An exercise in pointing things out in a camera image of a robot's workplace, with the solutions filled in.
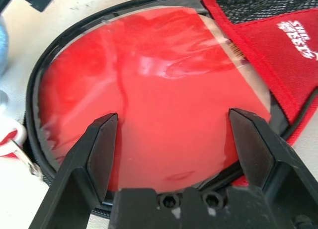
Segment red ping-pong paddle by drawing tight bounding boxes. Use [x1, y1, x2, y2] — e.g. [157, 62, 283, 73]
[39, 7, 271, 192]

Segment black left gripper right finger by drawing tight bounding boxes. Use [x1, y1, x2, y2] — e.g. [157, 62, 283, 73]
[228, 107, 318, 229]

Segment black and red paddle case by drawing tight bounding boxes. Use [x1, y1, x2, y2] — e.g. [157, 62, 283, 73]
[0, 0, 318, 216]

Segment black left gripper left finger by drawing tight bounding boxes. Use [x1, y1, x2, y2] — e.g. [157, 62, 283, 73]
[28, 112, 119, 229]

